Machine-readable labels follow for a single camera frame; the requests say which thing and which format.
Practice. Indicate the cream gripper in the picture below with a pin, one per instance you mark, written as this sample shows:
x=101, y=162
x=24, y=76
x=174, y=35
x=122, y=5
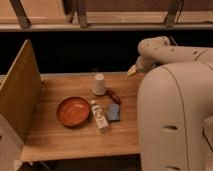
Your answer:
x=134, y=69

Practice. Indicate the white paper cup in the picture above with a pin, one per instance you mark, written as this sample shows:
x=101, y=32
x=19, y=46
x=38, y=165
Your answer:
x=99, y=87

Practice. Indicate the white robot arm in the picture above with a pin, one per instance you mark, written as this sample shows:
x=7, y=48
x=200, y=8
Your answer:
x=174, y=98

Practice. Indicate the dark red chili pepper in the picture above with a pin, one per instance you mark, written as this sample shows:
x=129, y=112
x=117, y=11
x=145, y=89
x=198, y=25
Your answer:
x=114, y=97

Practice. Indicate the wooden shelf with metal legs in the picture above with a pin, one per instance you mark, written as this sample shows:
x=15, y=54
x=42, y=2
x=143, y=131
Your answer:
x=101, y=15

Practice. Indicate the small white labelled bottle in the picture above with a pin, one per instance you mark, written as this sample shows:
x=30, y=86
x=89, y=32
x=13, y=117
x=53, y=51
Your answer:
x=99, y=116

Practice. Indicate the orange ceramic bowl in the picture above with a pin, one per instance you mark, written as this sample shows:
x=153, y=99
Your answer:
x=73, y=111

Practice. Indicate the left wooden side board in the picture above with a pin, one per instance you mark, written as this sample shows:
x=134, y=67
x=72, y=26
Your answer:
x=19, y=92

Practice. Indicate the blue sponge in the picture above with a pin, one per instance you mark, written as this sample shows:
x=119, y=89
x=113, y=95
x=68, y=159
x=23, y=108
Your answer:
x=113, y=112

